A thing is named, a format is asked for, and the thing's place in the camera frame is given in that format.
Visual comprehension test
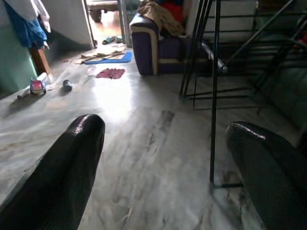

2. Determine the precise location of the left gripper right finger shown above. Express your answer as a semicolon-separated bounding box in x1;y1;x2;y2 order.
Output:
225;121;307;230

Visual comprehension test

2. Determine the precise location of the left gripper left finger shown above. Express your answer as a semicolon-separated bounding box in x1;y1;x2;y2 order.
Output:
0;114;106;230

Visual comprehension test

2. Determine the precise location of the grey green sofa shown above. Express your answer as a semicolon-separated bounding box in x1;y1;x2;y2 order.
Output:
258;67;307;147

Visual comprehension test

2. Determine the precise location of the pink white toy car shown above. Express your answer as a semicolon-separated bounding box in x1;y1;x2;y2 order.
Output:
30;77;47;95

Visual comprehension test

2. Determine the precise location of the black drying rack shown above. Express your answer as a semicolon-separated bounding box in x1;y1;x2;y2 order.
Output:
179;0;307;190

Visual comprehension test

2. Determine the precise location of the brown wooden board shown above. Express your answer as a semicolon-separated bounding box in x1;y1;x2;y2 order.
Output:
30;47;51;76

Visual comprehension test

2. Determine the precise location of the pink cloth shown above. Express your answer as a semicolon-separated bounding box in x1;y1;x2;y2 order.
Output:
95;68;126;80

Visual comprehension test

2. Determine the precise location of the green panel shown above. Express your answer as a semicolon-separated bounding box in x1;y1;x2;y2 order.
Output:
0;23;38;95

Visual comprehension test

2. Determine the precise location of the blue floor mat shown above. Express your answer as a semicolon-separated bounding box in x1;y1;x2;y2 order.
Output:
83;51;132;65

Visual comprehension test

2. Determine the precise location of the blue hanging garment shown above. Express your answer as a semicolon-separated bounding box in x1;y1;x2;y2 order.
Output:
3;0;47;48

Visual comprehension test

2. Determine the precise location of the purple sofa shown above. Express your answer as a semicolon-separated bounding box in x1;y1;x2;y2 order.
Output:
129;11;209;76

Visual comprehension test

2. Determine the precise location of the white hanging garment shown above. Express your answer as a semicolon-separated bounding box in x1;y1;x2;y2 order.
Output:
4;0;51;33

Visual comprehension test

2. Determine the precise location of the tan garment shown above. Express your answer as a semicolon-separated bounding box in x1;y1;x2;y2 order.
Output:
138;0;185;36

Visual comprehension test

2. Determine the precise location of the red garment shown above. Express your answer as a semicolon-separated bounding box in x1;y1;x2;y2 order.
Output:
160;0;184;23

